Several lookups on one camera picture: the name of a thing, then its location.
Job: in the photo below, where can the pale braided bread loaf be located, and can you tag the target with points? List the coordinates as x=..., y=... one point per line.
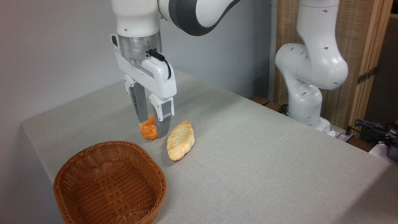
x=180, y=141

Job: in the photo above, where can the grey tablecloth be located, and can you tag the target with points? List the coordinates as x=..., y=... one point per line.
x=264, y=161

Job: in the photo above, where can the wooden woven folding screen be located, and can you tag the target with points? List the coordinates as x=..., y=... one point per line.
x=354, y=37

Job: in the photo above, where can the dark grey round device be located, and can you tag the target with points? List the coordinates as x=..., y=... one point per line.
x=393, y=153

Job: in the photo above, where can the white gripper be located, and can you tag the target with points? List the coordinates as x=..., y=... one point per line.
x=157, y=77

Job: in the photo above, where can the orange round bread roll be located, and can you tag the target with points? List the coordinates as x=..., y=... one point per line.
x=148, y=130

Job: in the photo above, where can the brown wicker basket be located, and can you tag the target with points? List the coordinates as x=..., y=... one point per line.
x=108, y=186

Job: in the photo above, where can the brass screen hinge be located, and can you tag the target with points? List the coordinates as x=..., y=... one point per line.
x=367, y=75

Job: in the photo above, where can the brown wooden block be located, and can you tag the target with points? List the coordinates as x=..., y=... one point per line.
x=259, y=100

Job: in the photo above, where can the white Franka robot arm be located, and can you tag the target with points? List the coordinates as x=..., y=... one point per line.
x=311, y=62

